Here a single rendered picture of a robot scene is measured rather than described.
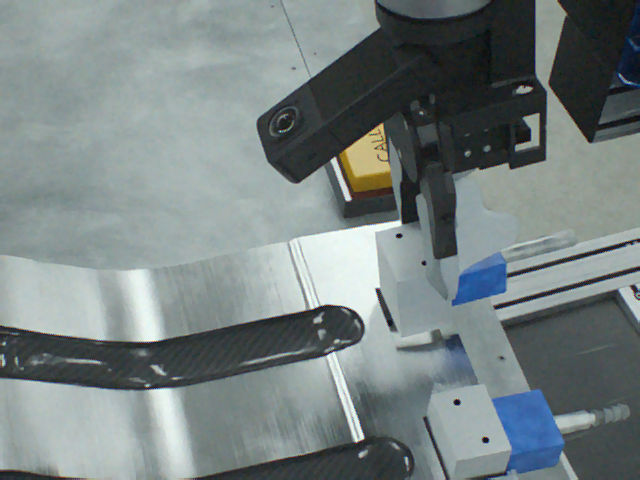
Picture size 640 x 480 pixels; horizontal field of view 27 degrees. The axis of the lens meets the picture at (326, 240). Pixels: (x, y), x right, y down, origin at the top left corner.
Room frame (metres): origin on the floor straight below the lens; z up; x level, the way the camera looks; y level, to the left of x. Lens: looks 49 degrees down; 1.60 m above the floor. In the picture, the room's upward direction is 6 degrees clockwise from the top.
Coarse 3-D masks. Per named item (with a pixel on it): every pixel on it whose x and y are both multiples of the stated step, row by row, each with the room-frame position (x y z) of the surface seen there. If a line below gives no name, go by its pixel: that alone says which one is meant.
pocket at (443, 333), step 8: (376, 288) 0.58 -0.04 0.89; (384, 304) 0.58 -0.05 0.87; (384, 312) 0.58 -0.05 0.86; (392, 320) 0.57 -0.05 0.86; (392, 328) 0.56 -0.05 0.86; (440, 328) 0.56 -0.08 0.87; (392, 336) 0.56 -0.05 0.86; (416, 336) 0.56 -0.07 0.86; (424, 336) 0.56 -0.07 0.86; (432, 336) 0.56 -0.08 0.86; (440, 336) 0.55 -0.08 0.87; (448, 336) 0.55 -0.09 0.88; (400, 344) 0.55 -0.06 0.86; (408, 344) 0.55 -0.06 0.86; (416, 344) 0.55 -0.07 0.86
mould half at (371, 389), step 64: (0, 256) 0.54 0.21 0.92; (256, 256) 0.60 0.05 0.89; (320, 256) 0.60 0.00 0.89; (0, 320) 0.49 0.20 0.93; (64, 320) 0.51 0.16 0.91; (128, 320) 0.53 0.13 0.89; (192, 320) 0.54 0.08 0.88; (384, 320) 0.55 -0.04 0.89; (0, 384) 0.44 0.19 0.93; (256, 384) 0.49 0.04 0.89; (320, 384) 0.49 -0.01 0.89; (384, 384) 0.50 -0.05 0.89; (448, 384) 0.50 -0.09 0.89; (0, 448) 0.40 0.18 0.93; (64, 448) 0.41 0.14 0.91; (128, 448) 0.43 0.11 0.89; (192, 448) 0.44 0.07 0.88; (256, 448) 0.44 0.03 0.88; (320, 448) 0.44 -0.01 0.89
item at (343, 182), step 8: (336, 160) 0.76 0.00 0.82; (336, 168) 0.75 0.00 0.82; (344, 176) 0.74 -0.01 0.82; (344, 184) 0.74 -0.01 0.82; (344, 192) 0.73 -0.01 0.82; (360, 192) 0.73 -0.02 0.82; (368, 192) 0.73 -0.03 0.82; (376, 192) 0.73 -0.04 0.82; (384, 192) 0.73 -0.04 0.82; (392, 192) 0.73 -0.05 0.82
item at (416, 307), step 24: (384, 240) 0.57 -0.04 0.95; (408, 240) 0.57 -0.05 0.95; (528, 240) 0.59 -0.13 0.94; (552, 240) 0.59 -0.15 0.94; (576, 240) 0.59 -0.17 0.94; (384, 264) 0.56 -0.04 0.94; (408, 264) 0.55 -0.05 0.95; (480, 264) 0.56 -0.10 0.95; (504, 264) 0.56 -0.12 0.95; (384, 288) 0.56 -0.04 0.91; (408, 288) 0.53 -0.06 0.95; (432, 288) 0.54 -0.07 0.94; (480, 288) 0.55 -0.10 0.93; (504, 288) 0.56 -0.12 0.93; (408, 312) 0.53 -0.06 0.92; (432, 312) 0.54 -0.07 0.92; (408, 336) 0.53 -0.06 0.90
